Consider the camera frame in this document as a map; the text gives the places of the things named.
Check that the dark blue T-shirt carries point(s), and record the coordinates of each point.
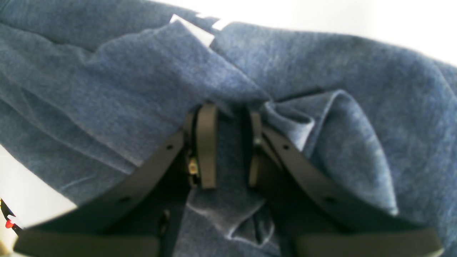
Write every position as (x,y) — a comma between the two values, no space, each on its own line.
(91,88)

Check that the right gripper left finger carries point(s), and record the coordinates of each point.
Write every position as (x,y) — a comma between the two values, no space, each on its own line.
(141,216)

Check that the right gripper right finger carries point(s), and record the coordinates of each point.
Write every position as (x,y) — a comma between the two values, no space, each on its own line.
(315,217)

